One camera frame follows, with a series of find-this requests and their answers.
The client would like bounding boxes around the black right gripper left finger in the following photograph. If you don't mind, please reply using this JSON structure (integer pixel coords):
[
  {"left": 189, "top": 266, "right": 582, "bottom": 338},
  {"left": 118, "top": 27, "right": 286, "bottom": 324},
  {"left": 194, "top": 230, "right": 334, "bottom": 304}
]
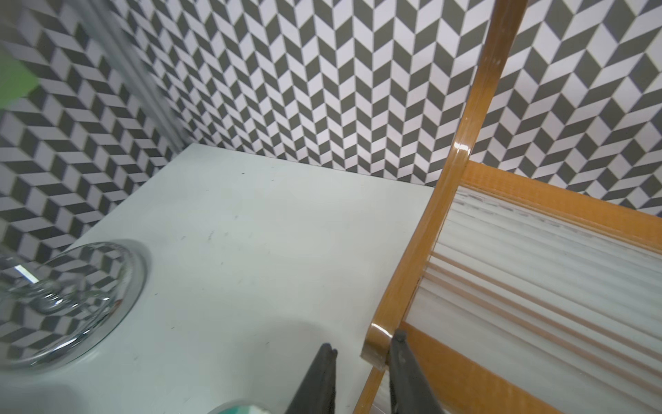
[{"left": 285, "top": 343, "right": 338, "bottom": 414}]

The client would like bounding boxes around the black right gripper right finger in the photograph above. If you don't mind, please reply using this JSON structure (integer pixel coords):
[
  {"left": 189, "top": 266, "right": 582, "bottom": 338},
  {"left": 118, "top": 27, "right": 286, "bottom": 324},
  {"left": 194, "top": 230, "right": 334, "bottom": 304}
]
[{"left": 388, "top": 331, "right": 444, "bottom": 414}]

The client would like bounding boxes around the tall red illustrated-lid container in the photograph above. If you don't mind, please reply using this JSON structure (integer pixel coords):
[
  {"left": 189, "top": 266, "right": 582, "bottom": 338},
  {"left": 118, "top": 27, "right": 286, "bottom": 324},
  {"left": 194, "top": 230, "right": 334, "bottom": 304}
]
[{"left": 209, "top": 400, "right": 272, "bottom": 414}]

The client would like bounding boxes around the left metal corner post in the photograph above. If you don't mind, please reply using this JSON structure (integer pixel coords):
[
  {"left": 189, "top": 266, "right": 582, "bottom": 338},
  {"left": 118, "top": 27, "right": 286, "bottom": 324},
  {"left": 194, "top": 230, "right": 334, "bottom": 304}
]
[{"left": 67, "top": 0, "right": 193, "bottom": 153}]

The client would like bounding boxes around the orange three-tier wooden shelf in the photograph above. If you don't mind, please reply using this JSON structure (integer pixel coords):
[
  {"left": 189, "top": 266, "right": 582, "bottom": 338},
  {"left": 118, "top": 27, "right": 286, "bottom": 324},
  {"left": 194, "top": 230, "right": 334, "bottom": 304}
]
[{"left": 355, "top": 1, "right": 661, "bottom": 413}]

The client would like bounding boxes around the chrome stand with green cups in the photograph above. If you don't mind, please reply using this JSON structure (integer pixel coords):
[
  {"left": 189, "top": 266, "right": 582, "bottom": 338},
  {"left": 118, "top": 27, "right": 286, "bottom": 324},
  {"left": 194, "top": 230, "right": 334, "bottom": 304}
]
[{"left": 0, "top": 46, "right": 149, "bottom": 374}]

